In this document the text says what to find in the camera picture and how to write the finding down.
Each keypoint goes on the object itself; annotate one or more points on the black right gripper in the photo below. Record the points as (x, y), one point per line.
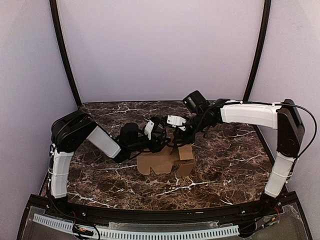
(185, 139)

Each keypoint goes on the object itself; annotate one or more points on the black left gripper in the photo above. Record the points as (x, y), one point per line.
(155, 145)

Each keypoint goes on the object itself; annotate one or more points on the brown cardboard box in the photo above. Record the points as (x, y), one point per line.
(162, 162)

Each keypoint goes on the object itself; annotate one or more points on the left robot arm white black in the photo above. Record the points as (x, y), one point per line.
(69, 132)

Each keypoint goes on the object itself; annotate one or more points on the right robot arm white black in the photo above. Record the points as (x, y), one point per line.
(282, 117)

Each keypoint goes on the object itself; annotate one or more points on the right small circuit board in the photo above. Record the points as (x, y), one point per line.
(269, 221)

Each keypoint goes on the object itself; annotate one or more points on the small circuit board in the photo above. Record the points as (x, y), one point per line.
(82, 233)
(269, 221)

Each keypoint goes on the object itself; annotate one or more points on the left small circuit board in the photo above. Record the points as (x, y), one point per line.
(82, 233)

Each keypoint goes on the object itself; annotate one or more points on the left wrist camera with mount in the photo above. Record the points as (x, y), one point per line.
(150, 126)

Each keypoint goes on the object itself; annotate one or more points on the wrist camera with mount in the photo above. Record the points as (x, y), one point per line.
(150, 126)
(174, 121)

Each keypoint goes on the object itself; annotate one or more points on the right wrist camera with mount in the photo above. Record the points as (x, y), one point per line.
(174, 121)

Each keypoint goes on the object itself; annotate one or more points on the black front table rail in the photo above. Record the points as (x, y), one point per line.
(236, 214)

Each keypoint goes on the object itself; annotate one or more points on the white slotted cable duct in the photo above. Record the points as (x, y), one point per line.
(127, 231)

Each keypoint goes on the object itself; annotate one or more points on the right black frame post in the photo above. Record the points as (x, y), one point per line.
(259, 49)

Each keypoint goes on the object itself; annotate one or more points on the black frame post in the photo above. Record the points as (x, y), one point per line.
(63, 51)
(259, 49)

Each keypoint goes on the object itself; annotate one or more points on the left black frame post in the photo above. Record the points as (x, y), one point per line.
(63, 51)

